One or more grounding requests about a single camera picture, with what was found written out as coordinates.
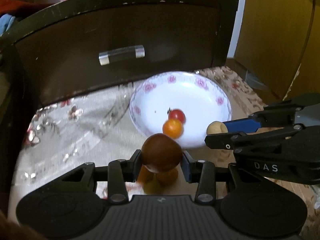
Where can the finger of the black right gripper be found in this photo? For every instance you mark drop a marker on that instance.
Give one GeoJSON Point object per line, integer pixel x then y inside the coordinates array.
{"type": "Point", "coordinates": [277, 116]}
{"type": "Point", "coordinates": [230, 141]}

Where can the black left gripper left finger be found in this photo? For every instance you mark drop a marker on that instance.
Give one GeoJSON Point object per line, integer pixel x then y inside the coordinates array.
{"type": "Point", "coordinates": [119, 172]}

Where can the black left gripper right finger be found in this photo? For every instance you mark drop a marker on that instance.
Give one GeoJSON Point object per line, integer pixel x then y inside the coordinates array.
{"type": "Point", "coordinates": [203, 173]}

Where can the tan longan fruit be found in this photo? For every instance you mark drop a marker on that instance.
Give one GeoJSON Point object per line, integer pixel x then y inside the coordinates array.
{"type": "Point", "coordinates": [216, 127]}
{"type": "Point", "coordinates": [153, 188]}

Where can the large orange tangerine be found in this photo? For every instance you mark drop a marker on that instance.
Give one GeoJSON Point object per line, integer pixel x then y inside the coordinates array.
{"type": "Point", "coordinates": [145, 176]}

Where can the small orange tangerine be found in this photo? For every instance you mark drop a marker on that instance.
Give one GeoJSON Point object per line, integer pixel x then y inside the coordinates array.
{"type": "Point", "coordinates": [167, 178]}

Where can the large dark brown tomato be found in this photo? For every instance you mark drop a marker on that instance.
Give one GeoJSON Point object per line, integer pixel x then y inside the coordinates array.
{"type": "Point", "coordinates": [160, 153]}

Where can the orange tomato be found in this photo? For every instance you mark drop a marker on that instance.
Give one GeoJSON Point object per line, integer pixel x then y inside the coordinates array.
{"type": "Point", "coordinates": [173, 128]}

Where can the red cherry tomato with stem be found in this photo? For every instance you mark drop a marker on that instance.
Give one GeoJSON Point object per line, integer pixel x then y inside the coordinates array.
{"type": "Point", "coordinates": [134, 188]}

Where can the white floral ceramic bowl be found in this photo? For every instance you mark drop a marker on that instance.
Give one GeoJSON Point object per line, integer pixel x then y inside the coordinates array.
{"type": "Point", "coordinates": [200, 99]}

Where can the dark wooden nightstand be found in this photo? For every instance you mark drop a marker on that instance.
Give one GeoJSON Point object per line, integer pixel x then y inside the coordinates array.
{"type": "Point", "coordinates": [55, 51]}

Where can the blue cloth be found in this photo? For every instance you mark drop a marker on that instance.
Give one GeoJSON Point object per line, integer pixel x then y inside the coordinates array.
{"type": "Point", "coordinates": [6, 21]}

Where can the red cloth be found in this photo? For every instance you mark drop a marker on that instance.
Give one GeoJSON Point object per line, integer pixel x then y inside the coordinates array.
{"type": "Point", "coordinates": [11, 6]}

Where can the silver black drawer handle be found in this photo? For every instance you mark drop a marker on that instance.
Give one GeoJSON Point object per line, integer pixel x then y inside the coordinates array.
{"type": "Point", "coordinates": [121, 54]}

